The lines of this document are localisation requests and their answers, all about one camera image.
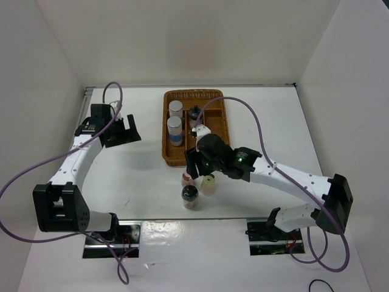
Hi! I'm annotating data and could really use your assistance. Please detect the black-lid bottle brown contents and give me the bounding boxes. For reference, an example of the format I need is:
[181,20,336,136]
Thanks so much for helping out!
[181,185,199,209]

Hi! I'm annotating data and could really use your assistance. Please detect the silver-lid bottle blue label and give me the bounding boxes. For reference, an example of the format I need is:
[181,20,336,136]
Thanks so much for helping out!
[168,100,184,119]
[167,116,183,147]

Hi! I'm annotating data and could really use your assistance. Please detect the black grinder bottle light contents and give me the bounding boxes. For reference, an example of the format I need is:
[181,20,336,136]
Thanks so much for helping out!
[188,105,203,130]

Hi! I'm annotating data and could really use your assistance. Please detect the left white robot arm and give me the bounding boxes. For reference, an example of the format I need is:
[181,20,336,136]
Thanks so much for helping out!
[33,101,141,243]

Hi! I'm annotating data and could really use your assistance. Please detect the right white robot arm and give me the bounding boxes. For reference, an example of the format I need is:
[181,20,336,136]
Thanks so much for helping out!
[185,134,353,239]

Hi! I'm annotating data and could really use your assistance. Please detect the yellow-lid spice bottle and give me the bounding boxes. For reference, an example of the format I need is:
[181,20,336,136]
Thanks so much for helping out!
[201,174,216,196]

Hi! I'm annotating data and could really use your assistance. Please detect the pink-lid spice bottle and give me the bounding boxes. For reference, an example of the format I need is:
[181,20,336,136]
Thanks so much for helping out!
[181,172,195,187]

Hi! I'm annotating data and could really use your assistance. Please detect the brown wicker divided basket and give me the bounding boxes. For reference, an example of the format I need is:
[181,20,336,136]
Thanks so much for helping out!
[162,89,230,167]

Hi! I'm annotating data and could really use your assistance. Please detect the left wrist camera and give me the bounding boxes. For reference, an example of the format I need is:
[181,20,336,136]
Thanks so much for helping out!
[109,100,122,120]

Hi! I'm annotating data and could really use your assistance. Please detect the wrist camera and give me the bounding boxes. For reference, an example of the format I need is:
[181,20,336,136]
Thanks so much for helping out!
[190,124,212,139]
[109,100,122,120]

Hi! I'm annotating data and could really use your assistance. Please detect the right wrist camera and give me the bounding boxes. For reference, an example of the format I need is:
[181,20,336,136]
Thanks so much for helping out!
[190,124,212,139]

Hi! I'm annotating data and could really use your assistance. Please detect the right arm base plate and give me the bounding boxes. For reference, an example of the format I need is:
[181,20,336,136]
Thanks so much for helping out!
[245,220,305,256]

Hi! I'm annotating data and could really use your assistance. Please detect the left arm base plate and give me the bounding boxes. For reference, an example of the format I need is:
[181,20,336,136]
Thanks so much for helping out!
[82,220,142,259]

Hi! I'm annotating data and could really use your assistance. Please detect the black cable loop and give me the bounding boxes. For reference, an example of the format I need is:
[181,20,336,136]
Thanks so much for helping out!
[309,279,335,292]

